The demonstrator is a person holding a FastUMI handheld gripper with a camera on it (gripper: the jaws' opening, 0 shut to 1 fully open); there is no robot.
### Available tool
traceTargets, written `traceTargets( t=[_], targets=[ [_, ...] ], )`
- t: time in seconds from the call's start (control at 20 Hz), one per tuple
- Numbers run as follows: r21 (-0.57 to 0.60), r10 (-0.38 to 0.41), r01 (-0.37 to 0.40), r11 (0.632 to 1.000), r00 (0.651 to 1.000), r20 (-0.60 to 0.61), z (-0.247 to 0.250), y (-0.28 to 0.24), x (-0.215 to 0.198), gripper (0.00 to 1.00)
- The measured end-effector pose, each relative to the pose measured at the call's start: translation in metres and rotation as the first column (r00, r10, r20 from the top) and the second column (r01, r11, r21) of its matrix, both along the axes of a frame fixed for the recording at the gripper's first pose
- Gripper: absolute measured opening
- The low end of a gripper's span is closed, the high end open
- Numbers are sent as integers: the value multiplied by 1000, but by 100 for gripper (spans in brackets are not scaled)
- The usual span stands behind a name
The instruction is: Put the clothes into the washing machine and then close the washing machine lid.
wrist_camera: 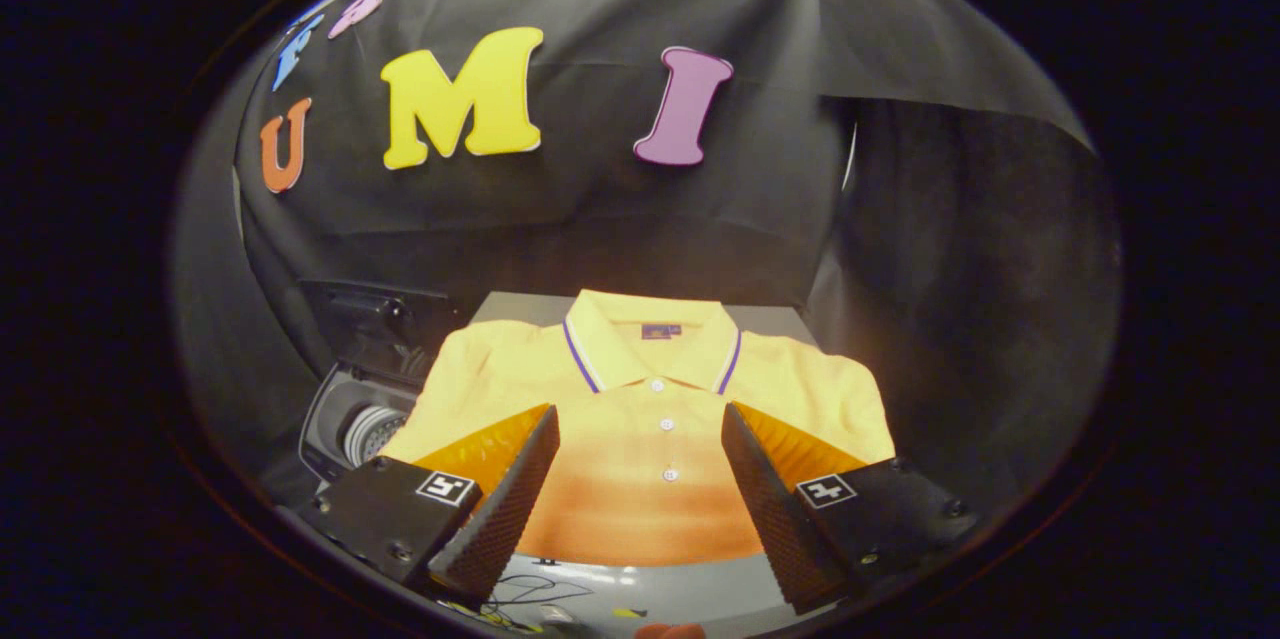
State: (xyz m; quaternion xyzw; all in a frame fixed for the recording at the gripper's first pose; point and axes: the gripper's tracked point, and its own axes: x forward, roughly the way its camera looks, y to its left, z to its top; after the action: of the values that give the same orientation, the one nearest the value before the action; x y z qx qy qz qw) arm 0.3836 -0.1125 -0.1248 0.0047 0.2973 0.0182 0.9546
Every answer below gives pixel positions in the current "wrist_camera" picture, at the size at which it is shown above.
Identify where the black backdrop cloth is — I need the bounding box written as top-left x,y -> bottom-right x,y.
170,0 -> 1121,520

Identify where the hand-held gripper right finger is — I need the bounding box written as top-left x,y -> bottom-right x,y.
722,401 -> 977,616

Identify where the yellow polo shirt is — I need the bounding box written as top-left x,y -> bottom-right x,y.
380,289 -> 897,568

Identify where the grey cabinet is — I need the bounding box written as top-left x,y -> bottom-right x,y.
468,291 -> 823,632

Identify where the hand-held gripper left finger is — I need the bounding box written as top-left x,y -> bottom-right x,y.
300,405 -> 561,606

